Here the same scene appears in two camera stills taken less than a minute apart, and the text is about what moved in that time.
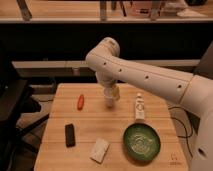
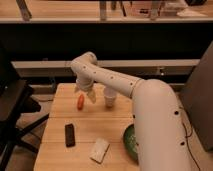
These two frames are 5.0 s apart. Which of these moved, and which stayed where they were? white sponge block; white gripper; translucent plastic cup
Moved: white gripper
Stayed: white sponge block; translucent plastic cup
